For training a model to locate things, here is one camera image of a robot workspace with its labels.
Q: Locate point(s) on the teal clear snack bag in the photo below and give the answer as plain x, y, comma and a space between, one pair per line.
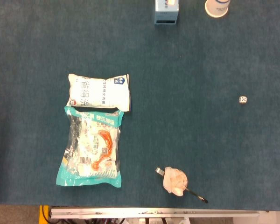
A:
91, 149

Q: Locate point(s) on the white paper cup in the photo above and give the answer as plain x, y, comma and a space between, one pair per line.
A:
217, 8

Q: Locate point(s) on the white detergent refill pouch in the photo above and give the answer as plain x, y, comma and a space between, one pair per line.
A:
100, 92

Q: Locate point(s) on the white die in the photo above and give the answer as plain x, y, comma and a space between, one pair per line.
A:
242, 100

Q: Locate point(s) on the aluminium frame rail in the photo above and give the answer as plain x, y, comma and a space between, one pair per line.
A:
154, 212

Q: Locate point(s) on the light blue carton box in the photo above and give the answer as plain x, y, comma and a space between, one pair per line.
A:
166, 11

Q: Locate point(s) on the yellow bracket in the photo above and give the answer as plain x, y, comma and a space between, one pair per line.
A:
42, 214

